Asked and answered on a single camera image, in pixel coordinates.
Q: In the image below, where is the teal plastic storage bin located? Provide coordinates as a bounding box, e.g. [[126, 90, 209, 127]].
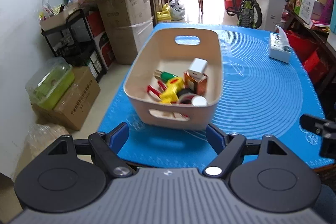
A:
[[330, 0, 336, 34]]

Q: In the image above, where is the grey tape roll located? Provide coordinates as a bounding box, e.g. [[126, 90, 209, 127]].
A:
[[177, 88, 197, 105]]

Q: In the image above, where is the red glitter box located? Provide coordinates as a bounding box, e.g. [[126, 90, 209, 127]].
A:
[[184, 71, 208, 96]]

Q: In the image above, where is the floor cardboard box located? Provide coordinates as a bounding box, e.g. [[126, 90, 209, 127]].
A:
[[31, 67, 100, 131]]

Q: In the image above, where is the beige plastic storage bin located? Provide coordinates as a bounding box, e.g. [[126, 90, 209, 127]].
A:
[[123, 27, 223, 130]]

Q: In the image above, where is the lower stacked cardboard box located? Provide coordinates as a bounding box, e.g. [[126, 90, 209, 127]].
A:
[[97, 0, 153, 65]]

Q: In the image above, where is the blue silicone table mat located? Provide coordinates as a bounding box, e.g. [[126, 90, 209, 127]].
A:
[[98, 24, 334, 169]]

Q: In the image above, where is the white pill bottle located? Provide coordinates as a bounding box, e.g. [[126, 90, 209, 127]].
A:
[[191, 96, 208, 107]]

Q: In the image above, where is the green lidded plastic container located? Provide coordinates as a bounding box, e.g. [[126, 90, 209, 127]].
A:
[[25, 57, 75, 110]]

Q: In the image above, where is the yellow toy tool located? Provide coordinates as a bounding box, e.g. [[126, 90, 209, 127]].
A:
[[160, 77, 185, 104]]

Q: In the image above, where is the plastic bag of grain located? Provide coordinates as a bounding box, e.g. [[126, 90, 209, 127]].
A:
[[25, 124, 69, 158]]

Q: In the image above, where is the yellow oil jug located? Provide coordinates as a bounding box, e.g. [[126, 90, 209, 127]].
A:
[[156, 3, 171, 23]]

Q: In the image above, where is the white tissue box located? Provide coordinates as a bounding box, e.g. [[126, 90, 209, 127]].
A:
[[269, 24, 291, 64]]

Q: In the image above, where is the black metal shelf rack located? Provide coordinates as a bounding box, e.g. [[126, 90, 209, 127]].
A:
[[41, 9, 115, 81]]

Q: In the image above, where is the white charger adapter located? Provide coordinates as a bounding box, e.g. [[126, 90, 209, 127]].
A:
[[187, 58, 208, 79]]

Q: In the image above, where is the green white product box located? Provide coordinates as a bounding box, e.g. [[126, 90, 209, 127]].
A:
[[294, 0, 317, 23]]

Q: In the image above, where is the red plastic figurine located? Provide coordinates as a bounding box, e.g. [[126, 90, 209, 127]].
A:
[[146, 80, 167, 100]]

